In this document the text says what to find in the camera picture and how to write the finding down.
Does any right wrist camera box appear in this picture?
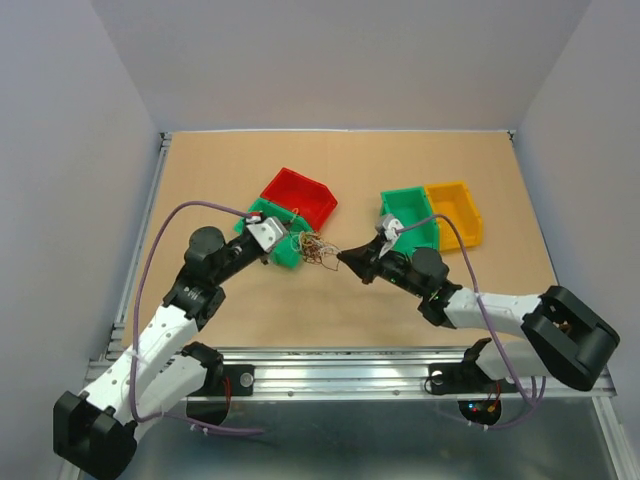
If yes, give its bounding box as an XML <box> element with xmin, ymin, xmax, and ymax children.
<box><xmin>375</xmin><ymin>213</ymin><xmax>404</xmax><ymax>258</ymax></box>

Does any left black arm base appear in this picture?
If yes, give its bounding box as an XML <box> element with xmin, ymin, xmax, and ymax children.
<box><xmin>180</xmin><ymin>342</ymin><xmax>255</xmax><ymax>397</ymax></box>

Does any yellow plastic bin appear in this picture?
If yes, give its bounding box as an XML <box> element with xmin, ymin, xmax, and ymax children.
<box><xmin>424</xmin><ymin>181</ymin><xmax>484</xmax><ymax>248</ymax></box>

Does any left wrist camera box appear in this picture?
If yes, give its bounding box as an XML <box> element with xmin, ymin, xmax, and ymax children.
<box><xmin>245</xmin><ymin>215</ymin><xmax>288</xmax><ymax>254</ymax></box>

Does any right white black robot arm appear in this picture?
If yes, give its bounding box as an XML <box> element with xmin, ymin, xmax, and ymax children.
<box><xmin>338</xmin><ymin>236</ymin><xmax>620</xmax><ymax>395</ymax></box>

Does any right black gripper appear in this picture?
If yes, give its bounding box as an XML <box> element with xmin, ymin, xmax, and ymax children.
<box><xmin>336</xmin><ymin>235</ymin><xmax>426</xmax><ymax>299</ymax></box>

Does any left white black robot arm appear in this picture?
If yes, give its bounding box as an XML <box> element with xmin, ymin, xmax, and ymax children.
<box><xmin>53</xmin><ymin>215</ymin><xmax>289</xmax><ymax>479</ymax></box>

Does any green plastic bin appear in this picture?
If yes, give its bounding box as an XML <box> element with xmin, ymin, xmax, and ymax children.
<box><xmin>246</xmin><ymin>198</ymin><xmax>312</xmax><ymax>270</ymax></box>
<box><xmin>380</xmin><ymin>187</ymin><xmax>439</xmax><ymax>256</ymax></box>

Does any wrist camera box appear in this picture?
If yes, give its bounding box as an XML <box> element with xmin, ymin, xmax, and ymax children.
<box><xmin>245</xmin><ymin>215</ymin><xmax>288</xmax><ymax>254</ymax></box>
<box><xmin>375</xmin><ymin>213</ymin><xmax>404</xmax><ymax>258</ymax></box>

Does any aluminium frame rail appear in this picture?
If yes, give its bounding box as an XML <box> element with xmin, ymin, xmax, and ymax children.
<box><xmin>54</xmin><ymin>130</ymin><xmax>626</xmax><ymax>480</ymax></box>

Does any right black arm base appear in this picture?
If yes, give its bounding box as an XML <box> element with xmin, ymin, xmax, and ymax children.
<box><xmin>424</xmin><ymin>338</ymin><xmax>517</xmax><ymax>395</ymax></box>

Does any purple cable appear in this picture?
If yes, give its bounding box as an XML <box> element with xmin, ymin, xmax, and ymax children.
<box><xmin>128</xmin><ymin>199</ymin><xmax>266</xmax><ymax>437</ymax></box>
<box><xmin>397</xmin><ymin>213</ymin><xmax>547</xmax><ymax>432</ymax></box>

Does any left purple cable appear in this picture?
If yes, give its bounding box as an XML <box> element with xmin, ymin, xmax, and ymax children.
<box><xmin>128</xmin><ymin>199</ymin><xmax>266</xmax><ymax>437</ymax></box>

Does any red plastic bin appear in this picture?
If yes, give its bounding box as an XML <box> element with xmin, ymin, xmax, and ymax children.
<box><xmin>260</xmin><ymin>167</ymin><xmax>338</xmax><ymax>231</ymax></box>

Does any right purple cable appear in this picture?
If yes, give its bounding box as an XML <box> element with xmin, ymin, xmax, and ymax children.
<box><xmin>397</xmin><ymin>213</ymin><xmax>547</xmax><ymax>432</ymax></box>

